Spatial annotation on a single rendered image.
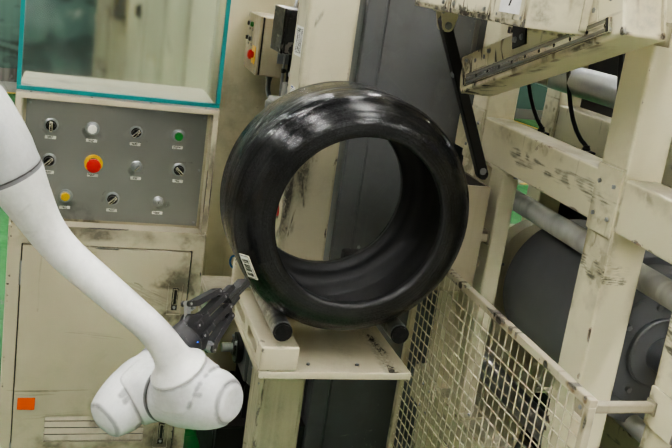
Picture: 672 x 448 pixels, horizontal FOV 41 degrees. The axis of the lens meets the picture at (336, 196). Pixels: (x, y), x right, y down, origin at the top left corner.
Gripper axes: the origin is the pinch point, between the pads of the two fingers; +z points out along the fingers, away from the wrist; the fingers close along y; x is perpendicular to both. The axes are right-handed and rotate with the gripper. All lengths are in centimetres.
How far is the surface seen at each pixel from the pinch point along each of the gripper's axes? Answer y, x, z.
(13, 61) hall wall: 15, -747, 507
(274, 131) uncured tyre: -25.9, 9.0, 21.4
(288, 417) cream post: 59, -32, 26
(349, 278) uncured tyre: 23.3, -3.5, 39.5
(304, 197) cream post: 2.6, -13.2, 46.7
